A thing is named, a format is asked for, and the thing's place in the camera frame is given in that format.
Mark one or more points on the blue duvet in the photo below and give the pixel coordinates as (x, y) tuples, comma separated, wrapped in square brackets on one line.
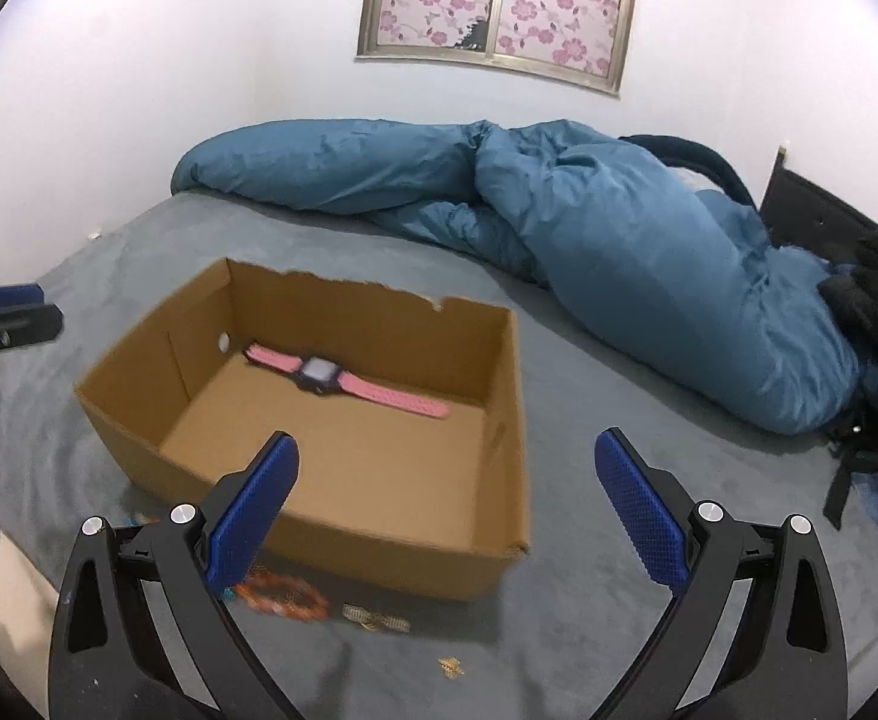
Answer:
[(686, 281)]

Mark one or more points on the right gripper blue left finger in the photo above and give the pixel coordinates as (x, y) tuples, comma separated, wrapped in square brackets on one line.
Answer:
[(107, 659)]

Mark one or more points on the grey bed sheet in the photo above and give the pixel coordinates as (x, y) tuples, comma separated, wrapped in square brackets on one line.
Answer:
[(575, 611)]

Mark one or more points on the black headboard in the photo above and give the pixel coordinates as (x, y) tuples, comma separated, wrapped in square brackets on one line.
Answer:
[(800, 213)]

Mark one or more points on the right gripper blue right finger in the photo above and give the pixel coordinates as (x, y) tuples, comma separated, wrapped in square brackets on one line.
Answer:
[(787, 658)]

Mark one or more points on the black jacket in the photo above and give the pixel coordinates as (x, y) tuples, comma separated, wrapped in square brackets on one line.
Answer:
[(877, 292)]

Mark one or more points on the floral window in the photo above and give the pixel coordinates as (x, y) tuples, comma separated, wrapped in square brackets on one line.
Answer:
[(578, 42)]

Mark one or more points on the brown cardboard box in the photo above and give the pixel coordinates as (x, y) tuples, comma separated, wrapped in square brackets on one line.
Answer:
[(434, 507)]

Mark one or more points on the pink strap smartwatch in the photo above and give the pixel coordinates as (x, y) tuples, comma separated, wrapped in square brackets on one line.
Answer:
[(324, 377)]

